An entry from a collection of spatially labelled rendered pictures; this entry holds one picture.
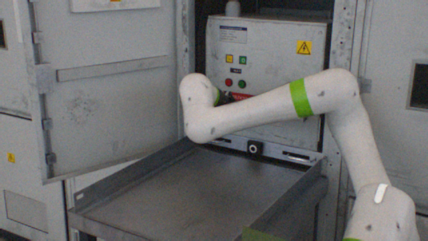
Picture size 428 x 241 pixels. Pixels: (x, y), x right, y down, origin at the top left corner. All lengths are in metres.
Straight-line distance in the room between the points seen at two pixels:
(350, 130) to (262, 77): 0.51
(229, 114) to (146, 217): 0.41
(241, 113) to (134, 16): 0.65
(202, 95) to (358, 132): 0.49
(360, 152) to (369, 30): 0.42
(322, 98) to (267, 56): 0.51
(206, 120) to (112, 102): 0.53
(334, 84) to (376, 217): 0.42
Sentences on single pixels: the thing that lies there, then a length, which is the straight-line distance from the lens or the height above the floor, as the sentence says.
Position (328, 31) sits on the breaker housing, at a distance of 1.85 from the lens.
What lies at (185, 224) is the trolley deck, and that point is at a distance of 1.57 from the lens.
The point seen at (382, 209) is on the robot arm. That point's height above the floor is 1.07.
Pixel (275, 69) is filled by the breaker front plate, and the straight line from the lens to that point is 1.93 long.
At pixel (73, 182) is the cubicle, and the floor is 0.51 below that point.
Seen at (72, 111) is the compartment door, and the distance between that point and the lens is 1.91.
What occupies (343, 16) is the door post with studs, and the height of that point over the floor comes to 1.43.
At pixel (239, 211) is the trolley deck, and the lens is 1.64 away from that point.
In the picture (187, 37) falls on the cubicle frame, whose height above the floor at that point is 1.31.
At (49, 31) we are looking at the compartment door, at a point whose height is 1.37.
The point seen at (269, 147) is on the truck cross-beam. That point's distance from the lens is 2.01.
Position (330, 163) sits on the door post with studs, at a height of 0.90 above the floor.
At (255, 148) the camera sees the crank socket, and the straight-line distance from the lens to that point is 2.00.
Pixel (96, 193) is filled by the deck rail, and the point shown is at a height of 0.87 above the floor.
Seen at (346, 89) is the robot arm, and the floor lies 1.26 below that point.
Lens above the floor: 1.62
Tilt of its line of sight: 18 degrees down
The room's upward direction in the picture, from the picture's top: straight up
